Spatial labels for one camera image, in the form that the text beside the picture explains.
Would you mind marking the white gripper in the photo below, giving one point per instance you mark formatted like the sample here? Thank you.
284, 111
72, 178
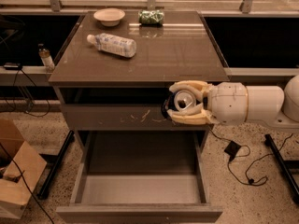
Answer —
228, 103

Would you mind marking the dark blue pepsi can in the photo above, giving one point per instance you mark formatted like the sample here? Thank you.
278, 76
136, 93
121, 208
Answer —
178, 101

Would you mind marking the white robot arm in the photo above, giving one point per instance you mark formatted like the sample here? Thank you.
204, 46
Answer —
271, 106

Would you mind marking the grey drawer cabinet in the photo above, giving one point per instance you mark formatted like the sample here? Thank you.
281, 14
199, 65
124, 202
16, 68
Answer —
181, 49

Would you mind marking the open grey middle drawer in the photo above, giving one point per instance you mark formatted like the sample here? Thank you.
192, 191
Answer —
141, 177

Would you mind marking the closed grey upper drawer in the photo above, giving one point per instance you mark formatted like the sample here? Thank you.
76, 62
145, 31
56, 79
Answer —
121, 118

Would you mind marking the green chip bag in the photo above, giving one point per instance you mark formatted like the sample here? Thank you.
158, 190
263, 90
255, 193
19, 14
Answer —
151, 17

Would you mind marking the clear plastic water bottle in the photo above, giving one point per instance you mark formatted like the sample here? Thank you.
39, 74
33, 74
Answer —
114, 44

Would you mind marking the black floor bar right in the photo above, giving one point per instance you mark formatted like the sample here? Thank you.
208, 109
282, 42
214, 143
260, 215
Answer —
286, 167

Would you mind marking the black floor bar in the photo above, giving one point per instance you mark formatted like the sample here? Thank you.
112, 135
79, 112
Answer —
54, 162
286, 167

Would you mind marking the white ceramic bowl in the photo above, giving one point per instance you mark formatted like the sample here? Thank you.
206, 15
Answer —
109, 17

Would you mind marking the small bottle on ledge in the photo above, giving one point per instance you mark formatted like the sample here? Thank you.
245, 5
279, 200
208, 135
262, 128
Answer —
46, 58

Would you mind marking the black floor bar left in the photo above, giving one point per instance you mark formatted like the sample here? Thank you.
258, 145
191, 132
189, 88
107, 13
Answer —
54, 162

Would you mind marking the cardboard box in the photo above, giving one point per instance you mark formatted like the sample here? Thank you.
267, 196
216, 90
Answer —
21, 169

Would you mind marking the black device on ledge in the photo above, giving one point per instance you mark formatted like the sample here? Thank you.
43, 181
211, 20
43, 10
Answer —
12, 66

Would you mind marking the black power adapter with cable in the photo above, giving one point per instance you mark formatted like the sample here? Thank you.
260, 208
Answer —
232, 151

